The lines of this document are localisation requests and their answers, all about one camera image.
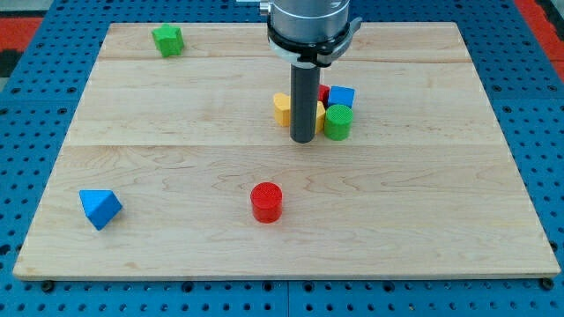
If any red block behind rod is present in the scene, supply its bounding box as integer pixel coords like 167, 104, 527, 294
318, 85, 330, 107

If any green star block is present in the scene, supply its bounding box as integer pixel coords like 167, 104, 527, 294
152, 24, 184, 57

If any yellow heart block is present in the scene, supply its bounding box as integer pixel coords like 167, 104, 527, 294
272, 92, 326, 133

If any blue cube block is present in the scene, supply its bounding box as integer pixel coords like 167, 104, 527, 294
327, 85, 356, 108

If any green cylinder block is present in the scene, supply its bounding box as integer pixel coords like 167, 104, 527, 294
323, 104, 353, 141

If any red cylinder block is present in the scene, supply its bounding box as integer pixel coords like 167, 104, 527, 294
250, 182, 283, 224

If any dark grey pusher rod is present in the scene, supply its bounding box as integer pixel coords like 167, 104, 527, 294
290, 66, 320, 144

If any wooden board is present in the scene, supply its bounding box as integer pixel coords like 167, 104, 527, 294
13, 22, 560, 281

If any blue triangle block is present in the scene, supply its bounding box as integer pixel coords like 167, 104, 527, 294
78, 189, 122, 231

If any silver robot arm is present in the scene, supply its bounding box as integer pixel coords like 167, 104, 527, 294
235, 0, 362, 70

